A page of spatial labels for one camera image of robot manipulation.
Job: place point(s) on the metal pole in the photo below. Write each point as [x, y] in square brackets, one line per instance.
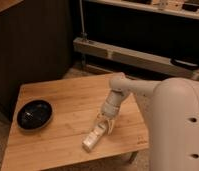
[83, 33]

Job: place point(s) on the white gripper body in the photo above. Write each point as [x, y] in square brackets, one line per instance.
[111, 106]

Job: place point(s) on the white plastic bottle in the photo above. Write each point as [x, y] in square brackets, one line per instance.
[94, 136]

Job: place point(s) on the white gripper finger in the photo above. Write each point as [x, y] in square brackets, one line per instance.
[111, 123]
[99, 117]

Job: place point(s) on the black ceramic bowl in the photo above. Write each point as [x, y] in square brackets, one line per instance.
[34, 115]

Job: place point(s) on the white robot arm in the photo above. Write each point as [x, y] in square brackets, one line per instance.
[172, 122]

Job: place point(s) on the black handle object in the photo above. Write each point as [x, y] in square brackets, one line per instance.
[183, 64]

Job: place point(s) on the wooden shelf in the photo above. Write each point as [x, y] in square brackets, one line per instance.
[169, 7]

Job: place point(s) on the grey metal beam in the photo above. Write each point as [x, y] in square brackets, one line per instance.
[131, 57]

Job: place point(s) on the wooden table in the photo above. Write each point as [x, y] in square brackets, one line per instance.
[75, 102]

